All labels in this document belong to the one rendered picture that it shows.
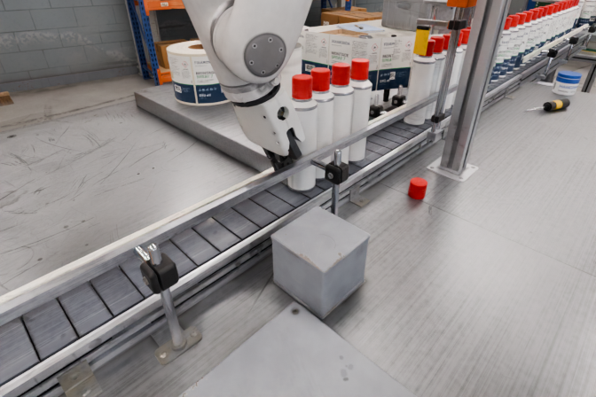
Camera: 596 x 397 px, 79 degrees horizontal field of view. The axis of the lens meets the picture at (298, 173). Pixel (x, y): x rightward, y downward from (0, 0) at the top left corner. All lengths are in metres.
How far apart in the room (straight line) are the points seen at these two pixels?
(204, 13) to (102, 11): 4.60
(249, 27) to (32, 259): 0.52
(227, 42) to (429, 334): 0.43
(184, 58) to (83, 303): 0.72
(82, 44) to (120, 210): 4.34
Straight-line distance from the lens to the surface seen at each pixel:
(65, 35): 5.02
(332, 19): 5.09
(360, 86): 0.70
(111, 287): 0.55
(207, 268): 0.53
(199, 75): 1.08
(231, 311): 0.54
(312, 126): 0.61
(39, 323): 0.55
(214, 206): 0.50
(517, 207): 0.83
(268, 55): 0.39
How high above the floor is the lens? 1.24
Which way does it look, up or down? 31 degrees down
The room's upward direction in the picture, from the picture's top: straight up
